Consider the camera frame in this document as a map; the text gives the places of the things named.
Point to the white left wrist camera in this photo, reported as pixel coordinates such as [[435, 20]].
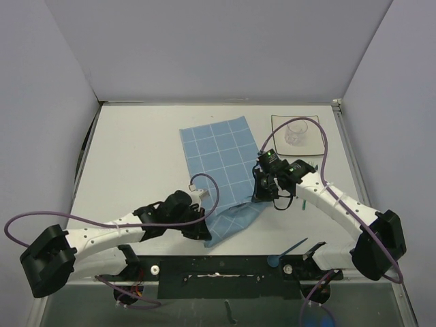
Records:
[[197, 194]]

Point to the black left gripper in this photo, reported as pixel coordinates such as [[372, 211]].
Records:
[[199, 231]]

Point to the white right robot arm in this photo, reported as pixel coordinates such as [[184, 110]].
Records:
[[378, 239]]

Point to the aluminium table frame rail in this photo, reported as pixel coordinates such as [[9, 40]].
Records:
[[402, 299]]

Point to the square white plate dark rim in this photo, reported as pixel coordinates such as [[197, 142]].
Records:
[[312, 145]]

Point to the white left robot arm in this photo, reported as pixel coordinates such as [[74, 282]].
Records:
[[57, 256]]

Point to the blue grid placemat cloth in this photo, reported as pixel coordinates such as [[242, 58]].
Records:
[[223, 154]]

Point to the blue plastic spoon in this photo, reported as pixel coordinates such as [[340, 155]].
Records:
[[274, 260]]

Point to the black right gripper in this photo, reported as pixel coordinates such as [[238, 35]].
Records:
[[259, 195]]

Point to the clear drinking glass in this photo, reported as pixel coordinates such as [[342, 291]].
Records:
[[295, 132]]

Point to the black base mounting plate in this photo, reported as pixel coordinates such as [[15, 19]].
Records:
[[223, 276]]

